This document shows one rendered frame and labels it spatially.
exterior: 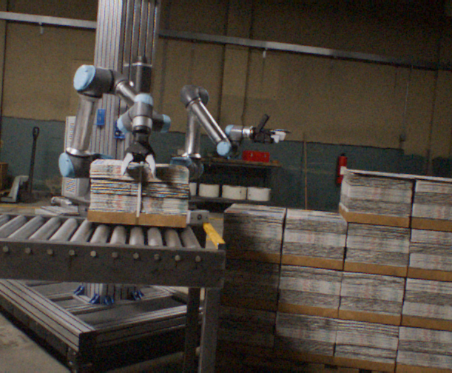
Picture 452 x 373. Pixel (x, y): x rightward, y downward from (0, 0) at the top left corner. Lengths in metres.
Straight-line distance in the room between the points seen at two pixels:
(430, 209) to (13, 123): 7.64
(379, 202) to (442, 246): 0.35
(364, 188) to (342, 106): 7.25
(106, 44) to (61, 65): 6.19
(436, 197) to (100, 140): 1.73
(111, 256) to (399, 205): 1.38
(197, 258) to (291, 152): 7.75
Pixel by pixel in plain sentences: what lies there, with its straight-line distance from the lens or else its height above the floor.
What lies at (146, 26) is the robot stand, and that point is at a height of 1.75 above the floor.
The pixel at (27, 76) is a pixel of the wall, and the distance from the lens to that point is 9.21.
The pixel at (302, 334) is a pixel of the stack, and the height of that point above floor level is 0.28.
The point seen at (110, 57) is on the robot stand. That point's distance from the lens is 2.89.
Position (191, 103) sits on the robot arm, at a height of 1.35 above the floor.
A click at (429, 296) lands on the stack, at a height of 0.53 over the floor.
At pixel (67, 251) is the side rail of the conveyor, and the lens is 1.66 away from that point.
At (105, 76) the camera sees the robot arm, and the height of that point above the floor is 1.40.
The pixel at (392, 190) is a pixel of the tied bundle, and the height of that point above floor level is 1.00.
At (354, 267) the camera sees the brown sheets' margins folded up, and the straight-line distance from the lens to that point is 2.50.
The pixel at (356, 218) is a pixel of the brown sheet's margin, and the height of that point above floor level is 0.85.
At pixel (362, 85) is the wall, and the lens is 9.83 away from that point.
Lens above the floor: 1.14
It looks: 4 degrees down
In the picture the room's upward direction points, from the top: 5 degrees clockwise
